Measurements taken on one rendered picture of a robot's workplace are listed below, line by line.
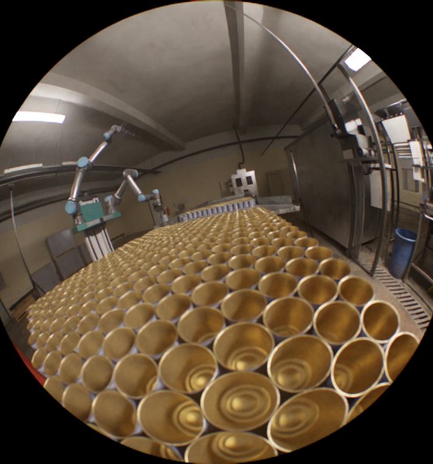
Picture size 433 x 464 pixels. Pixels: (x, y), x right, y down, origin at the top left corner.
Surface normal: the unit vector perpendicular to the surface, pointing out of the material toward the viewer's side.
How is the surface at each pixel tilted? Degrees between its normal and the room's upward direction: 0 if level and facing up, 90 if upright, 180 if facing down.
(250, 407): 2
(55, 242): 91
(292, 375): 2
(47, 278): 90
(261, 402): 2
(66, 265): 89
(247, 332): 88
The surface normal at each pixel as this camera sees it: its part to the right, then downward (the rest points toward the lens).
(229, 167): -0.15, 0.31
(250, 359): -0.22, -0.94
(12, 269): 0.96, -0.17
